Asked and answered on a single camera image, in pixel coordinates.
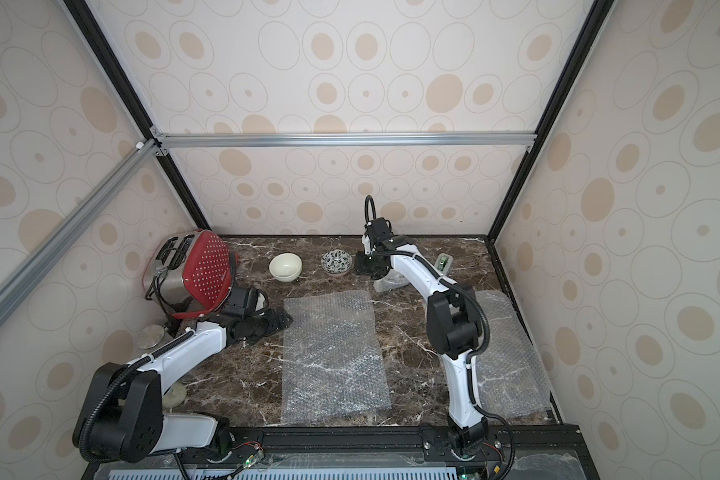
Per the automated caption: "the black white patterned bowl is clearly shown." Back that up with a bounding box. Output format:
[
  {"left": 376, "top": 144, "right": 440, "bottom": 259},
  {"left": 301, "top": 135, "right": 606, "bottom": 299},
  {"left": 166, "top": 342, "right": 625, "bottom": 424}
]
[{"left": 321, "top": 249, "right": 353, "bottom": 276}]

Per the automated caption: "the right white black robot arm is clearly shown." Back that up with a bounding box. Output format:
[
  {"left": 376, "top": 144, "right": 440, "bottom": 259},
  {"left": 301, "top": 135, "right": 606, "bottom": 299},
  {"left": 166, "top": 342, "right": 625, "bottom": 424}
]
[{"left": 355, "top": 244, "right": 489, "bottom": 457}]

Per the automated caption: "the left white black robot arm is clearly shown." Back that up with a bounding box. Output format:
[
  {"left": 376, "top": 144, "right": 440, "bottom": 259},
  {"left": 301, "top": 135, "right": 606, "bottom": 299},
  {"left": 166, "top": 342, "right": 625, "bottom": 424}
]
[{"left": 73, "top": 307, "right": 293, "bottom": 463}]

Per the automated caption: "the white green small device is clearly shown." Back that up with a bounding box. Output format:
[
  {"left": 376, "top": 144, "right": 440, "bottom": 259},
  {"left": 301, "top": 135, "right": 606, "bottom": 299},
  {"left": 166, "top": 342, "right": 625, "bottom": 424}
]
[{"left": 435, "top": 253, "right": 454, "bottom": 275}]

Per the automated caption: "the plain cream bowl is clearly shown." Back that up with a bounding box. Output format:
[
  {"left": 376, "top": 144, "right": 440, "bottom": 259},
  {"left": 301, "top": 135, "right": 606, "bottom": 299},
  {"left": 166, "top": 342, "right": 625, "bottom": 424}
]
[{"left": 269, "top": 253, "right": 303, "bottom": 283}]

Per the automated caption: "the red silver toaster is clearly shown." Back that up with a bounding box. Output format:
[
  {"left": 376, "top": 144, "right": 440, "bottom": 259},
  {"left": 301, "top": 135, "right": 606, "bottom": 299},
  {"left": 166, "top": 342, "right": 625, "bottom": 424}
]
[{"left": 142, "top": 230, "right": 237, "bottom": 321}]

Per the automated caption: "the upper glass jar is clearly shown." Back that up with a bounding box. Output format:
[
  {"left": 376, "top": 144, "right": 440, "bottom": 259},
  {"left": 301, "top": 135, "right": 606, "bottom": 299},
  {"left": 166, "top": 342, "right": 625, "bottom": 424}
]
[{"left": 135, "top": 325, "right": 172, "bottom": 352}]

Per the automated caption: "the glass jar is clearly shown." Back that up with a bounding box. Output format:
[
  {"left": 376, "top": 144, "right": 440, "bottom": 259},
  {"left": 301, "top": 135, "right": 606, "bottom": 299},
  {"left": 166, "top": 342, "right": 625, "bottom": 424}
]
[
  {"left": 135, "top": 325, "right": 172, "bottom": 352},
  {"left": 162, "top": 382, "right": 187, "bottom": 410}
]

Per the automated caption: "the lower glass jar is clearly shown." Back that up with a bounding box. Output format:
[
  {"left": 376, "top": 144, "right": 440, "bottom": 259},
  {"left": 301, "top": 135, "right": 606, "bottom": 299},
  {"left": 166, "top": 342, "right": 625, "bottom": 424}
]
[{"left": 162, "top": 382, "right": 187, "bottom": 410}]

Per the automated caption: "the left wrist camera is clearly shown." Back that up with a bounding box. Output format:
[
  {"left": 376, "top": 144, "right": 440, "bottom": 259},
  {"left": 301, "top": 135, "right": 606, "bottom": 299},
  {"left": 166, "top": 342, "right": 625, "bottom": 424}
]
[{"left": 220, "top": 286, "right": 269, "bottom": 318}]

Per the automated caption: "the horizontal aluminium frame bar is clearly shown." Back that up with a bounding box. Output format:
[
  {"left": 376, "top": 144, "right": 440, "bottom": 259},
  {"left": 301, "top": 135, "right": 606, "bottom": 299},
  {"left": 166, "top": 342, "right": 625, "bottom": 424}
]
[{"left": 157, "top": 131, "right": 536, "bottom": 148}]

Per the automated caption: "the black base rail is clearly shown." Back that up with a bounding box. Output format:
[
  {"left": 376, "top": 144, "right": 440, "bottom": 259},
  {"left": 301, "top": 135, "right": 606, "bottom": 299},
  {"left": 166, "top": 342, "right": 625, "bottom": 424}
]
[{"left": 83, "top": 425, "right": 599, "bottom": 479}]

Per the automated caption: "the diagonal aluminium frame bar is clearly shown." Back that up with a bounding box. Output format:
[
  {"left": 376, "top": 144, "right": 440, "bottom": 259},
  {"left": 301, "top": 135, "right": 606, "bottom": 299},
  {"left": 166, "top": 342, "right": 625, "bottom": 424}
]
[{"left": 0, "top": 139, "right": 158, "bottom": 328}]

